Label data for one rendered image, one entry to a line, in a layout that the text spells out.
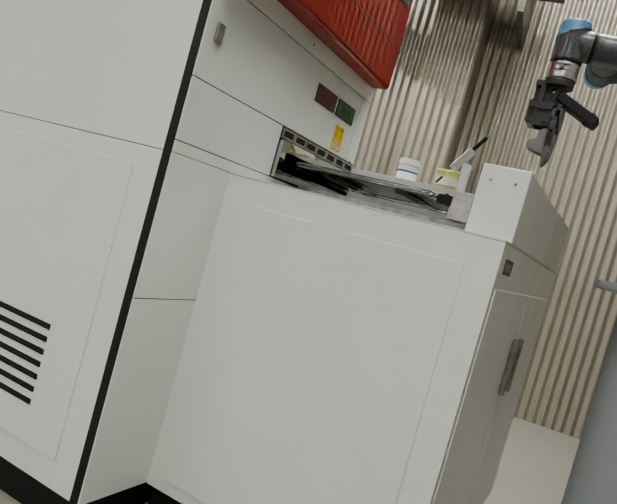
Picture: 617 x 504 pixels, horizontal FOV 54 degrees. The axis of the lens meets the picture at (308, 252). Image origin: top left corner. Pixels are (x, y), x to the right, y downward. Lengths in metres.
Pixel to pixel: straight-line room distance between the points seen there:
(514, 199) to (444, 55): 2.75
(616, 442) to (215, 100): 1.25
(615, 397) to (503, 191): 0.71
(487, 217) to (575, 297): 2.66
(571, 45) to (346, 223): 0.75
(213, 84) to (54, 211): 0.45
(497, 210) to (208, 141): 0.60
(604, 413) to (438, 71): 2.59
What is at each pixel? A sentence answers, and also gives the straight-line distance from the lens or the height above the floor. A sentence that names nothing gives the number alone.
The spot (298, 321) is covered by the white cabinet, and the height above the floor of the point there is 0.55.
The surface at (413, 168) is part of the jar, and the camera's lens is 2.09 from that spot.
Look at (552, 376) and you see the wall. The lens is 3.88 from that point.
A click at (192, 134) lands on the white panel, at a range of 1.28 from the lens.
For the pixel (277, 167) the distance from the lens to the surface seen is 1.54.
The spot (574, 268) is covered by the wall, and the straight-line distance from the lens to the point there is 3.85.
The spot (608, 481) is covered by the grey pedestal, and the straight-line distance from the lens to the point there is 1.77.
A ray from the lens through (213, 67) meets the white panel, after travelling 1.31.
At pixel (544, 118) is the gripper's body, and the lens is 1.63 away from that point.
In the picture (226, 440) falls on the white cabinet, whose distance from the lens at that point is 1.39.
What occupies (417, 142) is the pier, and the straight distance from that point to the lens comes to 3.79.
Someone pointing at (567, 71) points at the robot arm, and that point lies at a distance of 1.66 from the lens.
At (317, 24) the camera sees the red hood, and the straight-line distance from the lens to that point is 1.56.
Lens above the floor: 0.75
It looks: 2 degrees down
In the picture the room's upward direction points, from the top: 16 degrees clockwise
